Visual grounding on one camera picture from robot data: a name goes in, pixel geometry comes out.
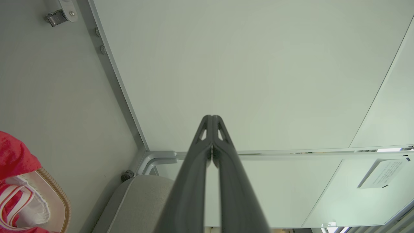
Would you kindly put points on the grey partition foot bar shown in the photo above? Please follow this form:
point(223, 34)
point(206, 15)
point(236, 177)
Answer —
point(66, 8)

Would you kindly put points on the white paper notice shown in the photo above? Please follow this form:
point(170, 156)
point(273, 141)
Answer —
point(383, 173)

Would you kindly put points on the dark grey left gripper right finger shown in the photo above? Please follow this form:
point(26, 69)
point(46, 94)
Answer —
point(236, 200)

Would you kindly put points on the grey curved partition foot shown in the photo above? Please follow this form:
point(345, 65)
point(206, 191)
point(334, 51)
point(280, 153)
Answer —
point(155, 160)

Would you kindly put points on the round grey floor foot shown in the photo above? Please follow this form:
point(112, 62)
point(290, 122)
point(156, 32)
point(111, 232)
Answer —
point(103, 49)
point(97, 31)

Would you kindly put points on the metal caster bracket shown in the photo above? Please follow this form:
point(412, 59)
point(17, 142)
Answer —
point(57, 17)

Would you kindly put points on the grey upholstered seat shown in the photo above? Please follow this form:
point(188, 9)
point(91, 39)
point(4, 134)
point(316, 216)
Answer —
point(139, 207)

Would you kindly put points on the red cloth garment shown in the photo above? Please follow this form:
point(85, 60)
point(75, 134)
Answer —
point(14, 155)

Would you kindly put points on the white partition panel grey frame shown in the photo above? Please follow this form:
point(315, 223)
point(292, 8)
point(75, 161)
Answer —
point(242, 64)

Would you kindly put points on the black caster wheel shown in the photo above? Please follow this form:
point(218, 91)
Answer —
point(127, 175)

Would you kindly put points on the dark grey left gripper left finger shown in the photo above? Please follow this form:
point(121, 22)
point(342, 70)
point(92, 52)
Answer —
point(189, 194)

